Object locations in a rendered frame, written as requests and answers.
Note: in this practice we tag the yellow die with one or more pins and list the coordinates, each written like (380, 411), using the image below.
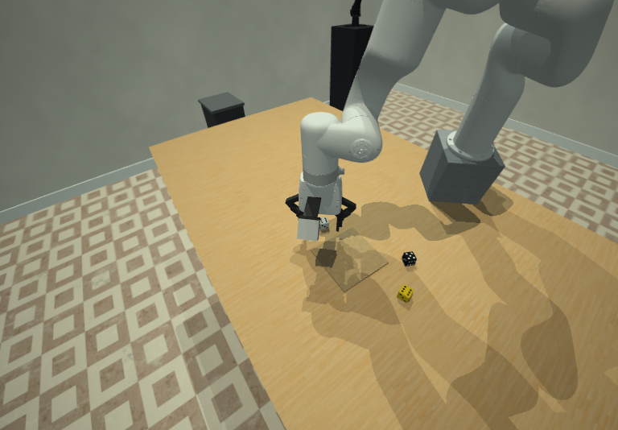
(405, 293)

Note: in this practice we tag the tan fabric mat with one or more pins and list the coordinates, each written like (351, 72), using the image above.
(348, 258)

